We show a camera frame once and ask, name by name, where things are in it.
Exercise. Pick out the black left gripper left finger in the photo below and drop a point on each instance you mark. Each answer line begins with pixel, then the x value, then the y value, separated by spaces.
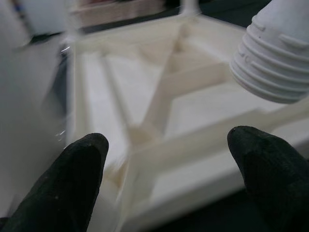
pixel 60 188

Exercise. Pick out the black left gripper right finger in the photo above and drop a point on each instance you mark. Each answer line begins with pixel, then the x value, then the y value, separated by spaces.
pixel 275 178

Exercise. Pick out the white plastic table top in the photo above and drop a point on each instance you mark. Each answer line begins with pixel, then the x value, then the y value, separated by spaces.
pixel 193 96

